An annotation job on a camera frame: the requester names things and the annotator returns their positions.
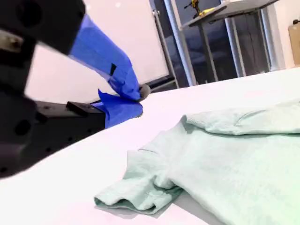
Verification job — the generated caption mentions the yellow and black power drill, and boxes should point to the yellow and black power drill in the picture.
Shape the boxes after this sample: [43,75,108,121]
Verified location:
[183,0,203,18]

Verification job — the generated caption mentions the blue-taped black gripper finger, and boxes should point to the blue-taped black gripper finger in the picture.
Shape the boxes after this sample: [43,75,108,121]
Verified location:
[16,0,152,102]
[35,88,144,165]

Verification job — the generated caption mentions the small yellow tool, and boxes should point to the small yellow tool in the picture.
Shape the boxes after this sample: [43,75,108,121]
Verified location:
[198,7,216,16]

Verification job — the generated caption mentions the grey desk with metal leg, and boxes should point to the grey desk with metal leg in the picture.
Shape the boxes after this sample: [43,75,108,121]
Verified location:
[181,0,282,83]

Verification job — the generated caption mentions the silver metal pillar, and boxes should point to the silver metal pillar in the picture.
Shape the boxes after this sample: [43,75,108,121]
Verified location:
[163,0,198,88]

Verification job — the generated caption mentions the brown cardboard box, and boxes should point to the brown cardboard box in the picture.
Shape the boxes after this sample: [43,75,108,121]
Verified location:
[287,19,300,68]

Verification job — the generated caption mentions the pale green T-shirt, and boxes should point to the pale green T-shirt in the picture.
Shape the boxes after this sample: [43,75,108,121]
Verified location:
[93,98,300,225]

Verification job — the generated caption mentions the whiteboard on black stand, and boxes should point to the whiteboard on black stand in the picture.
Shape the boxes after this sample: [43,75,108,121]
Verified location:
[24,0,180,105]

